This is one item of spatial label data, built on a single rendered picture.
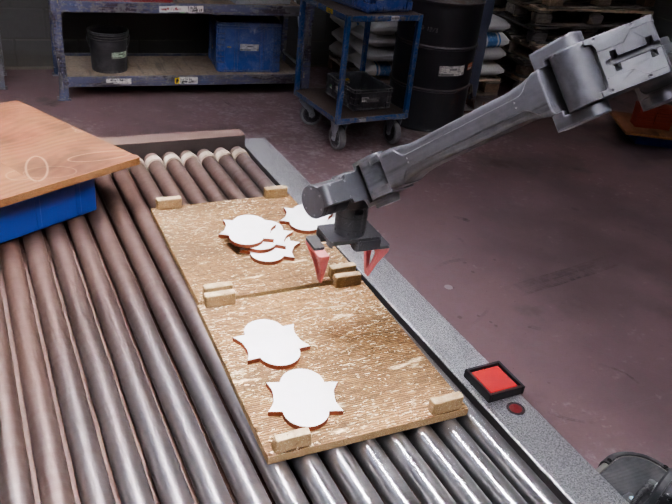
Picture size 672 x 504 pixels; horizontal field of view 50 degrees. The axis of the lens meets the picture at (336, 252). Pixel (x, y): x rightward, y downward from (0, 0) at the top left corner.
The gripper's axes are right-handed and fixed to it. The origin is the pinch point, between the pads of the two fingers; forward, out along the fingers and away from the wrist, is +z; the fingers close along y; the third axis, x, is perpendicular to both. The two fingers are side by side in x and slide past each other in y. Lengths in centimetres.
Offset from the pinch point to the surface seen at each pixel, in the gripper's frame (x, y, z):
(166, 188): 67, -18, 11
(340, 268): 12.0, 5.6, 6.7
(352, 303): 2.8, 4.4, 9.1
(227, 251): 28.4, -13.6, 9.3
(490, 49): 383, 313, 60
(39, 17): 485, -21, 64
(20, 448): -16, -57, 12
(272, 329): -2.3, -14.2, 8.4
